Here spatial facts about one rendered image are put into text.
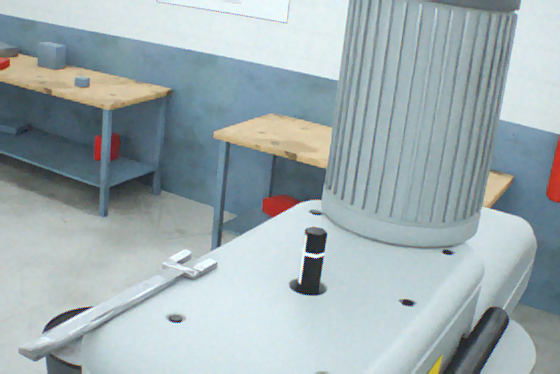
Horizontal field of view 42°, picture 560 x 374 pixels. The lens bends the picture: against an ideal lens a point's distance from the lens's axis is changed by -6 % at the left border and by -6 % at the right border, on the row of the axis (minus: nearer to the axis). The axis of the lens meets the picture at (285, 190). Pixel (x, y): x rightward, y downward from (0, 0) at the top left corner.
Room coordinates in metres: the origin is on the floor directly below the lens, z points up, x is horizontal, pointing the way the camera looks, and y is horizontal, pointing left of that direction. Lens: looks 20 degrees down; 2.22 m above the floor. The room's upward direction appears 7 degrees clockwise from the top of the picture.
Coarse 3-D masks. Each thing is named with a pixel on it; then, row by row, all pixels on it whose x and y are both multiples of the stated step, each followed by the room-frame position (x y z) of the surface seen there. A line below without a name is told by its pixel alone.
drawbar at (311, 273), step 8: (312, 232) 0.67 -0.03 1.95; (320, 232) 0.67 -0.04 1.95; (312, 240) 0.66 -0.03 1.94; (320, 240) 0.66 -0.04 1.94; (312, 248) 0.66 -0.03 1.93; (320, 248) 0.67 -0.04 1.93; (304, 256) 0.67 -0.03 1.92; (320, 256) 0.67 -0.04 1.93; (304, 264) 0.66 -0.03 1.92; (312, 264) 0.66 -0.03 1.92; (320, 264) 0.67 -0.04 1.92; (304, 272) 0.66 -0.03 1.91; (312, 272) 0.66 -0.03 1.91; (320, 272) 0.67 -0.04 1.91; (304, 280) 0.66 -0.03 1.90; (312, 280) 0.66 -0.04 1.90; (304, 288) 0.66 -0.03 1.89; (312, 288) 0.66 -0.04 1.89
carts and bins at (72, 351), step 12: (72, 312) 2.69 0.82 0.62; (48, 324) 2.57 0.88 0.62; (60, 324) 2.64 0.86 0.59; (60, 348) 2.58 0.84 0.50; (72, 348) 2.59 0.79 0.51; (48, 360) 2.39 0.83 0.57; (60, 360) 2.32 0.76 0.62; (72, 360) 2.51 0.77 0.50; (48, 372) 2.41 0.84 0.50; (60, 372) 2.34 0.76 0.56; (72, 372) 2.31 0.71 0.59
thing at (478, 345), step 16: (480, 320) 0.81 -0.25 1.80; (496, 320) 0.80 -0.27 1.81; (464, 336) 0.76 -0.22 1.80; (480, 336) 0.76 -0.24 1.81; (496, 336) 0.77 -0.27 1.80; (464, 352) 0.72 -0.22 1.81; (480, 352) 0.72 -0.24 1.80; (448, 368) 0.69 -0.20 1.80; (464, 368) 0.68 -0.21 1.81; (480, 368) 0.71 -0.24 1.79
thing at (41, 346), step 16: (176, 256) 0.69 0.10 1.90; (160, 272) 0.65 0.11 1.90; (176, 272) 0.65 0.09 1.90; (192, 272) 0.66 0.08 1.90; (208, 272) 0.68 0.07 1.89; (128, 288) 0.61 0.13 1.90; (144, 288) 0.61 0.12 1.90; (160, 288) 0.62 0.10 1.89; (112, 304) 0.57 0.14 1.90; (128, 304) 0.58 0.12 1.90; (80, 320) 0.54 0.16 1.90; (96, 320) 0.54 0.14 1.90; (48, 336) 0.51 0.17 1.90; (64, 336) 0.51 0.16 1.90; (80, 336) 0.52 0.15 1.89; (32, 352) 0.48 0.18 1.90; (48, 352) 0.49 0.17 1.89
